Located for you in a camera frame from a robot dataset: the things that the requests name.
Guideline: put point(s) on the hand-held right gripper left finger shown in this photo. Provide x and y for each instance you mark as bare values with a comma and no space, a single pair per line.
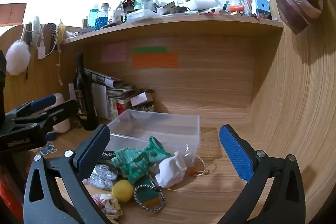
92,151

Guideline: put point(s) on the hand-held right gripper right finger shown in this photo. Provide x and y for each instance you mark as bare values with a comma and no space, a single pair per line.
235,151

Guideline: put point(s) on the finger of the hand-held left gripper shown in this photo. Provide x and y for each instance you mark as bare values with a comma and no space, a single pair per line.
61,111
42,102

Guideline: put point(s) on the green striped sock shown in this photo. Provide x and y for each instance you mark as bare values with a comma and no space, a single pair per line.
136,158

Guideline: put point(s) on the white sock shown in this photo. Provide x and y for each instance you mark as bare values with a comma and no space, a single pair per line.
170,170

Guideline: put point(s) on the clear plastic storage bin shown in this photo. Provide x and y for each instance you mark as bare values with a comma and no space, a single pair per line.
157,125

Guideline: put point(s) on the black printed cloth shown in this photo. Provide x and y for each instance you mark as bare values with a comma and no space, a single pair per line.
108,155

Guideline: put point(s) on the dark wine bottle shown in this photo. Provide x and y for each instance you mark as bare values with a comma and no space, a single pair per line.
85,98

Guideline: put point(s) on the grey glitter cloth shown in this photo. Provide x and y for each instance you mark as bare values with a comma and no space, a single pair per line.
102,177

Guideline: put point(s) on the flower sticker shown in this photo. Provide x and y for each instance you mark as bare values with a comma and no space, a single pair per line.
48,149

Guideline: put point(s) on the white paper card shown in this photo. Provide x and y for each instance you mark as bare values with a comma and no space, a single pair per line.
99,100

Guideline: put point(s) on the white paper tag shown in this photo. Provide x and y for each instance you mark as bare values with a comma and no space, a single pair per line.
41,53

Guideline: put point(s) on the yellow pom ball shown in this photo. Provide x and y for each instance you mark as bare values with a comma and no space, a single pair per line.
122,190

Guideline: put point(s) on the white fluffy pom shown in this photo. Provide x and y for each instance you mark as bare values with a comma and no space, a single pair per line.
17,57

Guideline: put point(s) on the floral scrunchie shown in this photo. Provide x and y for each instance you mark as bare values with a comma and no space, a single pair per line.
107,204

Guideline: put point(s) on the stack of magazines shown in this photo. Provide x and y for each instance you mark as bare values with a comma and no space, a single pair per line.
118,90

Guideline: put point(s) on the black beaded headband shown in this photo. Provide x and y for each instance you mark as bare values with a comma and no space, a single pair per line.
53,35

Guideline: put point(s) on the small white paper box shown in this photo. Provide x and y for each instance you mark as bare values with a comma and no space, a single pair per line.
138,99

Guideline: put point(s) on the yellow hanging pouch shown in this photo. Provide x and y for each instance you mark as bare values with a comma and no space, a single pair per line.
62,29

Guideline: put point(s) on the white plush headband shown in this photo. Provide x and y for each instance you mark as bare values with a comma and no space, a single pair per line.
35,26

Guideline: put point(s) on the pink sticky note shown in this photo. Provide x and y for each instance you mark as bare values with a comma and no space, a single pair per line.
114,52

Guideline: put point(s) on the wooden cabinet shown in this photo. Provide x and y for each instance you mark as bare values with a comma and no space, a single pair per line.
11,14

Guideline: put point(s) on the blue liquid bottle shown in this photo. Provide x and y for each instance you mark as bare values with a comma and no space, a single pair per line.
93,16

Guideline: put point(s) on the glass bottle with blue beads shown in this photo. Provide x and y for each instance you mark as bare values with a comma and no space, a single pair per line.
102,19

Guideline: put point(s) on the orange sticky note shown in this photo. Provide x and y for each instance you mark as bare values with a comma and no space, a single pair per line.
155,60

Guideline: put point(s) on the green sticky note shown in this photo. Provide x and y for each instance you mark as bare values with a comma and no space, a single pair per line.
151,49

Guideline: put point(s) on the white mug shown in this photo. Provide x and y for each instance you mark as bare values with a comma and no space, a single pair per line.
117,16

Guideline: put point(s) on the clear lidded plastic box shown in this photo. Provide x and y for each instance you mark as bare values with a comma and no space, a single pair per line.
141,15

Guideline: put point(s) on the clear glass bottle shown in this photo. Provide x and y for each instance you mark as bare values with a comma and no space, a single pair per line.
147,1

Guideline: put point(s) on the wooden shelf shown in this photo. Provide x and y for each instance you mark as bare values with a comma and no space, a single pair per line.
183,21

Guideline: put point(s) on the blue gadget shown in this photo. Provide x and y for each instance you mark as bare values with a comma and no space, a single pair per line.
262,6

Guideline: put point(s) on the glass bowl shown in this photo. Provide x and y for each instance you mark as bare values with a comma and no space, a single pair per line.
233,2

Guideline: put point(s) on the white tray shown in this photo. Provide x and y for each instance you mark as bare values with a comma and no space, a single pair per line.
200,5

